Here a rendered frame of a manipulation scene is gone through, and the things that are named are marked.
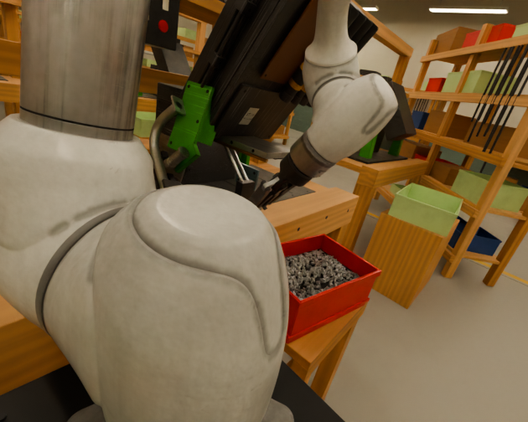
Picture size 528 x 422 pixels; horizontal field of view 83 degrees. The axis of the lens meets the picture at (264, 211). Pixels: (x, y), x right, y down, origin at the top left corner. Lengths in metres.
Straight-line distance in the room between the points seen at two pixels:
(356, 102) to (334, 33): 0.15
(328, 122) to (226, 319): 0.43
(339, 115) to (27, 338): 0.64
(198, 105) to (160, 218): 0.75
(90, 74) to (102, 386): 0.25
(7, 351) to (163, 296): 0.48
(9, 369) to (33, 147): 0.45
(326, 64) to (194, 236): 0.51
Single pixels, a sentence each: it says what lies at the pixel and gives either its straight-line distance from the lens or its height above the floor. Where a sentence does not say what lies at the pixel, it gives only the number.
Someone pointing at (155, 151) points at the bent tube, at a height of 1.05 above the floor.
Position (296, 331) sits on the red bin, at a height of 0.83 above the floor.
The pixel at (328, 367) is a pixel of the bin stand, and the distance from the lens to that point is 1.09.
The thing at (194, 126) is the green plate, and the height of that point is 1.15.
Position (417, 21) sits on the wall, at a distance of 10.48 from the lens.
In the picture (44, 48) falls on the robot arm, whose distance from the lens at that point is 0.33.
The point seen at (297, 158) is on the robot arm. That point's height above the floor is 1.19.
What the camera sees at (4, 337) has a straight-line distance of 0.64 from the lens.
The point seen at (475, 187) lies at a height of 0.86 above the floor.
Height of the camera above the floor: 1.31
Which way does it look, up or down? 23 degrees down
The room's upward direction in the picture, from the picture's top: 13 degrees clockwise
